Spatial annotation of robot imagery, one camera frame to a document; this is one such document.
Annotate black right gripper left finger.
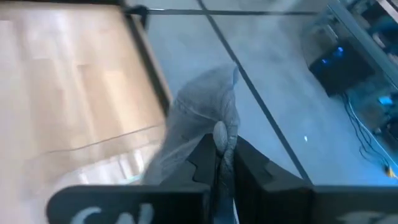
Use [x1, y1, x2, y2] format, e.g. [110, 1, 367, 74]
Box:
[45, 133, 219, 224]

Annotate bundle of floor cables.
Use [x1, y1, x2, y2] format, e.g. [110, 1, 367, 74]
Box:
[340, 92, 398, 179]

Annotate black computer box blue lights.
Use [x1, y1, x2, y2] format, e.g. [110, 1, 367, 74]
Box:
[307, 39, 376, 98]

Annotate thin black crossbar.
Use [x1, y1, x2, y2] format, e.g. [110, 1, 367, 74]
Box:
[146, 8, 318, 16]

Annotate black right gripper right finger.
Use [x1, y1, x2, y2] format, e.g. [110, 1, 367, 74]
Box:
[233, 136, 398, 224]

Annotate black electronics box with cables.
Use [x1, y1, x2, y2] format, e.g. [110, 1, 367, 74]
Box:
[326, 0, 398, 90]

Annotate grey baseball cap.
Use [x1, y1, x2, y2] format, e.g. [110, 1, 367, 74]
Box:
[141, 63, 242, 224]

